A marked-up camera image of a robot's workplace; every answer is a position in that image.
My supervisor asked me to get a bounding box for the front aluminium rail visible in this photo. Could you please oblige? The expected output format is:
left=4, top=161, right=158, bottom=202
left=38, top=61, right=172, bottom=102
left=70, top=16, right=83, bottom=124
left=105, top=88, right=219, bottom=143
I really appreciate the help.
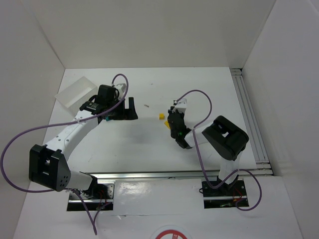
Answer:
left=89, top=164, right=274, bottom=183

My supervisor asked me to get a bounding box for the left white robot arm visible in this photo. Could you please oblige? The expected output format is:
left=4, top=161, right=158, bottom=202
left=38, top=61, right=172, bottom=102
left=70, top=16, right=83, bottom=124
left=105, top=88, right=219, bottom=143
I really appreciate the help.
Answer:
left=29, top=84, right=138, bottom=196

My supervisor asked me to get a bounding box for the aluminium rail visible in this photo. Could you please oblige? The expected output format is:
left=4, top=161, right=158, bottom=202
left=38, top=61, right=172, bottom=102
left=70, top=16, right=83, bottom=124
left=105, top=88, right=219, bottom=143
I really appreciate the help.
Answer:
left=89, top=164, right=274, bottom=183
left=230, top=68, right=272, bottom=170

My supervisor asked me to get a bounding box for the clear plastic container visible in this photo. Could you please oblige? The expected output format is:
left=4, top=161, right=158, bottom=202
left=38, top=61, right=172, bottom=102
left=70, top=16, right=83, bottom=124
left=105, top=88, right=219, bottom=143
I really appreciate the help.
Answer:
left=55, top=77, right=98, bottom=116

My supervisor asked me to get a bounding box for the right aluminium rail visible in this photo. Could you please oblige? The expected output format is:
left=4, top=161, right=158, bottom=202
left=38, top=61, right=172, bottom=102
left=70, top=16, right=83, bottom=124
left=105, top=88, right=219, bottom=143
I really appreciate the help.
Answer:
left=230, top=68, right=272, bottom=170

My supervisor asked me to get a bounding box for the small yellow cube block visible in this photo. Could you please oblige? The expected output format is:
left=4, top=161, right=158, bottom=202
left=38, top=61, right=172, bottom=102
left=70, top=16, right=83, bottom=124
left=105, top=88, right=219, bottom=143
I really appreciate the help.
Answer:
left=159, top=113, right=165, bottom=120

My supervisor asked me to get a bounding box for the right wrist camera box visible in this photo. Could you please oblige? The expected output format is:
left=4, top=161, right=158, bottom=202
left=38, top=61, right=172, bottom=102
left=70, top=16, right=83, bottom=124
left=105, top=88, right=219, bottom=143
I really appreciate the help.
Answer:
left=172, top=99, right=187, bottom=114

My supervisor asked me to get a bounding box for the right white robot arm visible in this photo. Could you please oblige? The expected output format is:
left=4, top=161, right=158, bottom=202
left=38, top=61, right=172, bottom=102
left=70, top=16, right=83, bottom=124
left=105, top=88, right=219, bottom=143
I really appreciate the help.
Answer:
left=167, top=106, right=249, bottom=190

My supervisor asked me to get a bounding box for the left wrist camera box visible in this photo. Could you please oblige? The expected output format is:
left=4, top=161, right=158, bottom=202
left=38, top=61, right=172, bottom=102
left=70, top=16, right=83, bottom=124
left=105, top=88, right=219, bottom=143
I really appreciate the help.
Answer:
left=111, top=83, right=127, bottom=99

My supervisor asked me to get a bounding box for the red prohibition sign sticker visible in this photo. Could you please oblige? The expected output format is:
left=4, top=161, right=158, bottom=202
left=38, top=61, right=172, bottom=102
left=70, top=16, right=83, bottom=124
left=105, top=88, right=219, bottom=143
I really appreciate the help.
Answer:
left=150, top=225, right=192, bottom=239

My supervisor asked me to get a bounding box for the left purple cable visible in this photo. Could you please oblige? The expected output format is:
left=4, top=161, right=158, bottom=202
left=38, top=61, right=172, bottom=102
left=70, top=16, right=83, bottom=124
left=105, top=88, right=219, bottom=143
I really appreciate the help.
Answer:
left=0, top=73, right=129, bottom=236

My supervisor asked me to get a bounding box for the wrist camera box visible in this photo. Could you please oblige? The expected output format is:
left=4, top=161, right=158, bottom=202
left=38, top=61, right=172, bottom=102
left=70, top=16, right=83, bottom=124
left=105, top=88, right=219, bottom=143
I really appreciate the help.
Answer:
left=172, top=99, right=187, bottom=114
left=111, top=83, right=127, bottom=99

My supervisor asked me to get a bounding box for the yellow rectangular block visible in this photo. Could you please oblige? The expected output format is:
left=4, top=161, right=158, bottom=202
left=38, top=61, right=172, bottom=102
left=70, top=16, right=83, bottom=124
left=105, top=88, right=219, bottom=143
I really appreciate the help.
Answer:
left=164, top=121, right=170, bottom=129

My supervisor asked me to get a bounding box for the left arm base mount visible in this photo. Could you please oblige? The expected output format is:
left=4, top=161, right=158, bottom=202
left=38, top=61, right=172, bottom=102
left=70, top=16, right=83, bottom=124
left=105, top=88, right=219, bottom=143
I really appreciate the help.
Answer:
left=67, top=181, right=115, bottom=212

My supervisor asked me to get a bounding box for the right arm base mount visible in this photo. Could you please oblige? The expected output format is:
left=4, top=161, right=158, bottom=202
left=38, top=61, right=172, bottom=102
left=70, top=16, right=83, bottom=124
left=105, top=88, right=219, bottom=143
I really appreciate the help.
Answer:
left=199, top=180, right=249, bottom=209

